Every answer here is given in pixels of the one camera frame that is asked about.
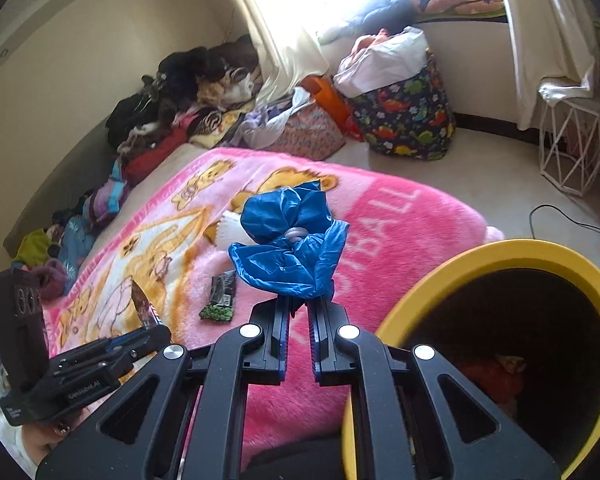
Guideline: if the person's left hand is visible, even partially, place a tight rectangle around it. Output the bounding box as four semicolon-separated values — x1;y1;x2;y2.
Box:
10;407;83;476

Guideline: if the white wire stand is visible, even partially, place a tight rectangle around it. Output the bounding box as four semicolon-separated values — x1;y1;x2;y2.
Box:
536;96;600;197

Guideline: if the dark cloth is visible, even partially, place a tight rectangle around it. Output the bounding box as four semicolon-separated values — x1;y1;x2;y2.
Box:
347;0;433;36

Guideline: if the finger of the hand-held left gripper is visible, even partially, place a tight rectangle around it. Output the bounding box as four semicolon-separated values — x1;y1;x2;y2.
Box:
55;325;173;386
49;332;148;368

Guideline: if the brown chocolate wrapper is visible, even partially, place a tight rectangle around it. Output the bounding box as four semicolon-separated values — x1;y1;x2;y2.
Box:
129;280;162;332

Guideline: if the white bag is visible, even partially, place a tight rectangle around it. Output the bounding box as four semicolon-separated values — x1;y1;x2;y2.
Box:
334;26;429;98

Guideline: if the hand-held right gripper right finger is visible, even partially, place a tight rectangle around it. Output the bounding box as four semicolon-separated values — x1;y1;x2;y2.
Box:
307;297;563;480

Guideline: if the dinosaur print storage basket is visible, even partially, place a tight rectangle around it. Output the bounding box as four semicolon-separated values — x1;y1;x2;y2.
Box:
347;50;457;162

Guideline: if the dark snack wrapper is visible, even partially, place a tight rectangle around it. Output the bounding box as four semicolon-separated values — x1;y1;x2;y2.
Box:
199;270;239;322

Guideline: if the yellow bin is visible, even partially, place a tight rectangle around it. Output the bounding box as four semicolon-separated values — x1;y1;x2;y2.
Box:
340;237;600;480

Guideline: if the red plastic bag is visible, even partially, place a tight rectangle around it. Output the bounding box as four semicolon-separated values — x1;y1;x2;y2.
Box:
457;357;526;403

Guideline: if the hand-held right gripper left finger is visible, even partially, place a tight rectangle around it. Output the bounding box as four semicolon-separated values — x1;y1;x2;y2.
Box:
35;296;288;480

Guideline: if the pile of clothes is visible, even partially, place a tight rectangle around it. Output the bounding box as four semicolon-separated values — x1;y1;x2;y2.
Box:
10;35;261;301

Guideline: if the pink patterned bag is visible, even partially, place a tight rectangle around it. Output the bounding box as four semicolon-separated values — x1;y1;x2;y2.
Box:
279;104;347;162

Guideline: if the blue plastic bag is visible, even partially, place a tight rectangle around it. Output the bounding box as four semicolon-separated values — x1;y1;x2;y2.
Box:
228;177;351;307

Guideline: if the beige bed mattress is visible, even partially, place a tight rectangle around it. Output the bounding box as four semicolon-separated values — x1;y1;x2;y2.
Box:
55;140;221;271

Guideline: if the pink printed blanket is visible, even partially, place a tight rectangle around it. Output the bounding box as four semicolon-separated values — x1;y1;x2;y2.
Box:
42;147;506;466

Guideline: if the white lavender cloth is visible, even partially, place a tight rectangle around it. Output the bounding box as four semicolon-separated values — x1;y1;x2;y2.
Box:
242;87;312;150

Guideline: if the cream curtain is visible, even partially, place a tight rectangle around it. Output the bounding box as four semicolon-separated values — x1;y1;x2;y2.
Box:
496;0;600;132
220;0;332;107

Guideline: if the orange bag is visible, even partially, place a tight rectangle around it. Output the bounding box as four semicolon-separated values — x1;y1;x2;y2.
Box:
300;76;355;128

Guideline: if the black cable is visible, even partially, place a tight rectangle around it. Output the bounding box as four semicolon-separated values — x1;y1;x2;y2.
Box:
529;204;600;247

